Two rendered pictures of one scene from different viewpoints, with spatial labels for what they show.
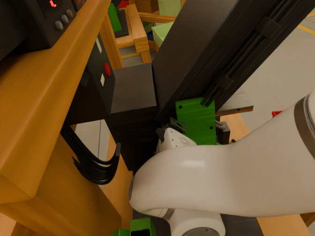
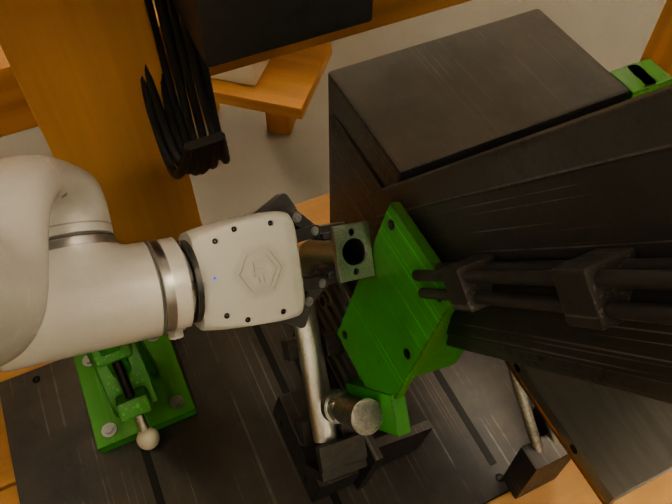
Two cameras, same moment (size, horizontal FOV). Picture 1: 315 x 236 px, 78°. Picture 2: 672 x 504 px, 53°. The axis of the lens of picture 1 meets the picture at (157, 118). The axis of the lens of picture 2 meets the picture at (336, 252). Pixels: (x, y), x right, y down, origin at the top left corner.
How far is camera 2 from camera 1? 0.45 m
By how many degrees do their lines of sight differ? 41
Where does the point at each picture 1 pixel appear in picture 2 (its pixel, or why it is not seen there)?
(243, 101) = (619, 459)
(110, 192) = not seen: hidden behind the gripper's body
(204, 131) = (392, 339)
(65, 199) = (62, 105)
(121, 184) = not seen: hidden behind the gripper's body
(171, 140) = (228, 225)
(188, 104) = (405, 241)
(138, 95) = (431, 118)
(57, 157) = (99, 37)
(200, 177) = not seen: outside the picture
